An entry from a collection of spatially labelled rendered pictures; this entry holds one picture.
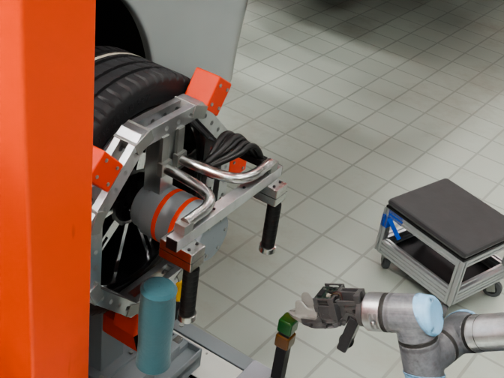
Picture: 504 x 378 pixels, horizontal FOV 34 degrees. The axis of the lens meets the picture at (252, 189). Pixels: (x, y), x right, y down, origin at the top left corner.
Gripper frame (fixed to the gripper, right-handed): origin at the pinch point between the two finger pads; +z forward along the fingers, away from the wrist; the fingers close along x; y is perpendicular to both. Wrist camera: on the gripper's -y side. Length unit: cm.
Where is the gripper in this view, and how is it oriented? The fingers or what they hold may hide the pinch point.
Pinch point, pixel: (294, 314)
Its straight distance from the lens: 205.5
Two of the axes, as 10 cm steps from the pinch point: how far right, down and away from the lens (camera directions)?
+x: -4.8, 4.3, -7.6
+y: -2.6, -9.0, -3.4
